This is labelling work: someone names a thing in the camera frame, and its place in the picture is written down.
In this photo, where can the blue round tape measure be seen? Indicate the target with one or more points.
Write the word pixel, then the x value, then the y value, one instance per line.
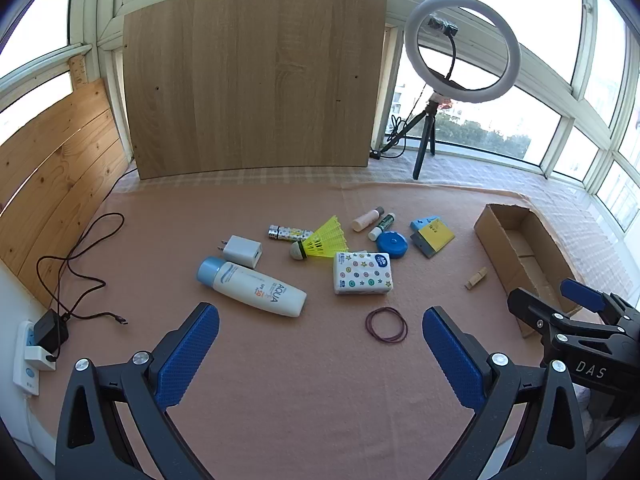
pixel 391 245

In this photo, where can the white tube grey cap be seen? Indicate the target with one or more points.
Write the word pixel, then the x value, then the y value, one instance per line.
pixel 362 221

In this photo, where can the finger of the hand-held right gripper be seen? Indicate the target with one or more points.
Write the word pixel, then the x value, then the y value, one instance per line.
pixel 582 294
pixel 535 310

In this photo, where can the black power adapter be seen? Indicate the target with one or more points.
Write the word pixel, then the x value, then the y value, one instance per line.
pixel 47 332

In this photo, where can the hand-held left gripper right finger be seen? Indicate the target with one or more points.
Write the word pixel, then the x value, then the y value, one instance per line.
pixel 450 355

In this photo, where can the patterned tissue pack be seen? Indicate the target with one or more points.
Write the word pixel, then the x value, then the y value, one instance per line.
pixel 362 272

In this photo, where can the green tube white caps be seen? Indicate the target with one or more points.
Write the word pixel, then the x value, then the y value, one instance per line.
pixel 384 225

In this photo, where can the white wall charger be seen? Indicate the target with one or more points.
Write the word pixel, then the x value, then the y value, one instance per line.
pixel 242 251

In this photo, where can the white plug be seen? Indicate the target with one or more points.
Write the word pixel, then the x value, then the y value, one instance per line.
pixel 37 357

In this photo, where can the green trees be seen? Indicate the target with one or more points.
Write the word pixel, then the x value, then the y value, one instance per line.
pixel 480 132

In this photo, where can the blue phone stand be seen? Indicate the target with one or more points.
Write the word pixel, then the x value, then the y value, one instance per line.
pixel 422 223

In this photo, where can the large light wood board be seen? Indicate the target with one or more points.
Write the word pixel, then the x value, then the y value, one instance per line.
pixel 250 85

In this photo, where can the white power strip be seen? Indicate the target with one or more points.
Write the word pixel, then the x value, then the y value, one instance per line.
pixel 25 375

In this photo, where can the pine wood panel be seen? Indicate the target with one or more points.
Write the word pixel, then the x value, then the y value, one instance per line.
pixel 50 185

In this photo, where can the patterned small tube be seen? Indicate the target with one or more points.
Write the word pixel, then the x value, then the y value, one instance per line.
pixel 287 233

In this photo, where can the red paper tags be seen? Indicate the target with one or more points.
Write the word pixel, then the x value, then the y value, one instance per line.
pixel 445 104

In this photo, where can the apartment buildings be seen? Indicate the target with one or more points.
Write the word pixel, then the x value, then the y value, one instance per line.
pixel 400 105

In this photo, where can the cardboard box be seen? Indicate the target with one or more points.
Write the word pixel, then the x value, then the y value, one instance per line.
pixel 500 240

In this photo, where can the black tripod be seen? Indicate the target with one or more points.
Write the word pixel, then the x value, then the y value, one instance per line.
pixel 421 152

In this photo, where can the white sunscreen bottle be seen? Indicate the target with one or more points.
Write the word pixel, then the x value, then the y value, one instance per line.
pixel 250 285

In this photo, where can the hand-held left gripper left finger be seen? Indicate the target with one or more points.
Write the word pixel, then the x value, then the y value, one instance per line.
pixel 190 350

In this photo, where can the purple rubber bands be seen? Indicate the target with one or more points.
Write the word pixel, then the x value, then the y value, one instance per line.
pixel 368 325

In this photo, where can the wooden clothespin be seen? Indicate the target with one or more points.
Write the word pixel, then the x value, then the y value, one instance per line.
pixel 475 278

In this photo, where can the yellow shuttlecock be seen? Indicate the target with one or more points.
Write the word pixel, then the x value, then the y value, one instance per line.
pixel 325 240

